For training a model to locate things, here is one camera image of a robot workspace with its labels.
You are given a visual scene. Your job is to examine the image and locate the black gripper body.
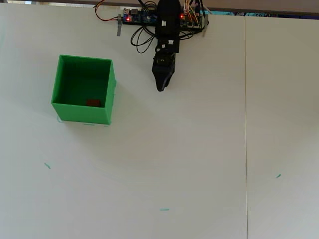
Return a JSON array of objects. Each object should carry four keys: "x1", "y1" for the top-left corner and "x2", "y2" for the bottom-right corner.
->
[{"x1": 152, "y1": 37, "x2": 180, "y2": 68}]

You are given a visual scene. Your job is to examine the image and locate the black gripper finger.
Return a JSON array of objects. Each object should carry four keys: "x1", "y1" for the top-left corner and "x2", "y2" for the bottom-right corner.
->
[
  {"x1": 152, "y1": 65, "x2": 167, "y2": 92},
  {"x1": 163, "y1": 66, "x2": 175, "y2": 89}
]

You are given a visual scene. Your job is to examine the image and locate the green plastic bin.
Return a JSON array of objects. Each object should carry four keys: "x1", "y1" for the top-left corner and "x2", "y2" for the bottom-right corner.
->
[{"x1": 51, "y1": 54, "x2": 117, "y2": 125}]

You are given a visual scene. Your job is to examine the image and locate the circuit board with jumper plugs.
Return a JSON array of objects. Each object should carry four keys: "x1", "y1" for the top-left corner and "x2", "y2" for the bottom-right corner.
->
[{"x1": 179, "y1": 11, "x2": 203, "y2": 28}]

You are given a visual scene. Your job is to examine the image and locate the blue controller circuit board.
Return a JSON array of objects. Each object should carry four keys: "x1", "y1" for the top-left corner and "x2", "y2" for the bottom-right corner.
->
[{"x1": 123, "y1": 7, "x2": 158, "y2": 25}]

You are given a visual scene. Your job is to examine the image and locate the grey tape strip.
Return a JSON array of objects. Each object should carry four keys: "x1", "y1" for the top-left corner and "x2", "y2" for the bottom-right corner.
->
[{"x1": 116, "y1": 14, "x2": 123, "y2": 37}]

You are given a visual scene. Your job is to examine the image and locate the black arm motor cables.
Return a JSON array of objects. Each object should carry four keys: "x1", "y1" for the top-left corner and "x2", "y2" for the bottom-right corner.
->
[{"x1": 131, "y1": 24, "x2": 198, "y2": 54}]

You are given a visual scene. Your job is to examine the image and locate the yellow orange jumper wires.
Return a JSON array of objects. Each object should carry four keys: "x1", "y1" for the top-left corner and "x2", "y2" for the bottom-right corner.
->
[{"x1": 183, "y1": 0, "x2": 204, "y2": 25}]

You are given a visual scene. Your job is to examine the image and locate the white cable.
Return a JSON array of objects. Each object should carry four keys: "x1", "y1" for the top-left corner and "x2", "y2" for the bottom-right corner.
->
[{"x1": 198, "y1": 0, "x2": 212, "y2": 15}]

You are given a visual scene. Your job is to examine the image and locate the red orange wire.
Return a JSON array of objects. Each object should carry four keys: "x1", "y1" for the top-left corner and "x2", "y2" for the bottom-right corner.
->
[{"x1": 94, "y1": 0, "x2": 119, "y2": 22}]

